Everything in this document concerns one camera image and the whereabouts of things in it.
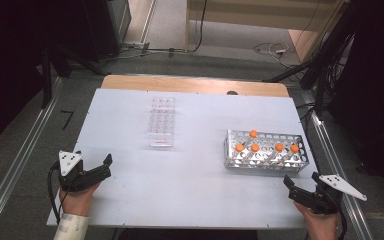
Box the clear acrylic tube rack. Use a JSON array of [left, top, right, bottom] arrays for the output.
[[148, 96, 176, 148]]

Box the wooden shelf unit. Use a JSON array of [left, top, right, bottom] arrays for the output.
[[184, 0, 351, 64]]

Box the black curtain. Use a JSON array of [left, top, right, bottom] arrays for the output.
[[326, 0, 384, 201], [0, 0, 84, 158]]

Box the aluminium floor rail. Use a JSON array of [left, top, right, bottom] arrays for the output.
[[0, 77, 64, 240], [301, 89, 376, 240]]

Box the white floor cable with plug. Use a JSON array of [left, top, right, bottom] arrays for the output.
[[253, 41, 301, 69]]

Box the person's right hand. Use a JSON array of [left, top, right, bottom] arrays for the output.
[[294, 201, 340, 240]]

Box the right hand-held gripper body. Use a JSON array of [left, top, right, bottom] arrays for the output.
[[304, 173, 369, 216]]

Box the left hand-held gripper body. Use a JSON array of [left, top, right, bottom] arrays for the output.
[[58, 150, 92, 193]]

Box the black floor cable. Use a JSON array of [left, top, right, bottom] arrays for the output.
[[99, 0, 209, 63]]

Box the black cabinet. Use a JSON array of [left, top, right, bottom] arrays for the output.
[[79, 0, 133, 64]]

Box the black metal stand with cables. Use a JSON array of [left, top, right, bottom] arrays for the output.
[[263, 0, 361, 121]]

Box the perforated metal tube rack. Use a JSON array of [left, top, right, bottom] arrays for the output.
[[223, 129, 310, 173]]

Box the person's left hand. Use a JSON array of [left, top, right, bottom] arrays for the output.
[[59, 182, 101, 218]]

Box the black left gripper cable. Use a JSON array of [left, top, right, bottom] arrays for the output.
[[46, 160, 64, 225]]

